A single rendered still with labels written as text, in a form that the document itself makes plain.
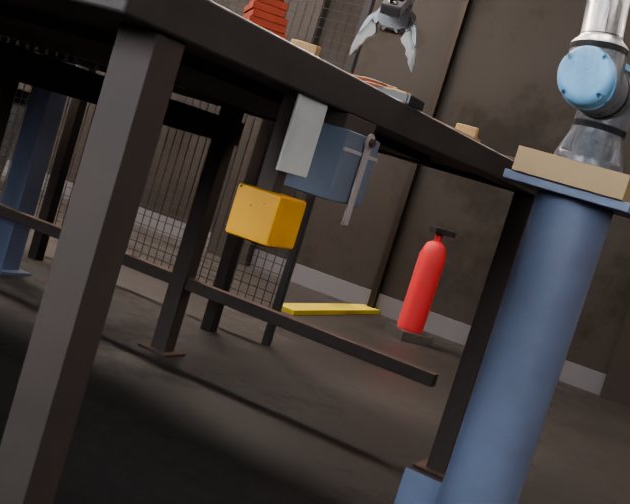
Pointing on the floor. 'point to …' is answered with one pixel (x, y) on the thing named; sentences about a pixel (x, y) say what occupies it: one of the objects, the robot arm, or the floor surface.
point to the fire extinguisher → (421, 291)
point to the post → (25, 179)
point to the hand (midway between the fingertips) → (379, 64)
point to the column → (524, 347)
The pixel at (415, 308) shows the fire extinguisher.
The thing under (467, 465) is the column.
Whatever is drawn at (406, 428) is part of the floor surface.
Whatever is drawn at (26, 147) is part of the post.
